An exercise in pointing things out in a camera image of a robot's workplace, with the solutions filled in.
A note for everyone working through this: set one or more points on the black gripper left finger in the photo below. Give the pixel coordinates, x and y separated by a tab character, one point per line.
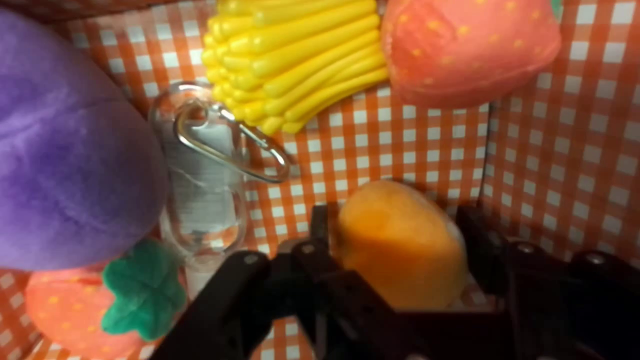
266	307

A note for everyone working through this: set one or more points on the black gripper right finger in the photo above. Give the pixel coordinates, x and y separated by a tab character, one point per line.
567	312

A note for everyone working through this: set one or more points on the plush orange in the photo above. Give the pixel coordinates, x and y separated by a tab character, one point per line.
401	241

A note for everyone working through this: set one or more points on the purple plush fruit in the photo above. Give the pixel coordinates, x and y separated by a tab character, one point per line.
67	147

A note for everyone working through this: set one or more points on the red checkered fruit box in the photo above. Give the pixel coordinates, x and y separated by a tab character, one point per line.
432	153

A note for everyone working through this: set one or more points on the clear sanitizer bottle with carabiner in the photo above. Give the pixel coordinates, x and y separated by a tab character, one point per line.
201	200

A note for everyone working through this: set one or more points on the yellow toy fries bundle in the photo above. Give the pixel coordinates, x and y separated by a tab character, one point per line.
292	61

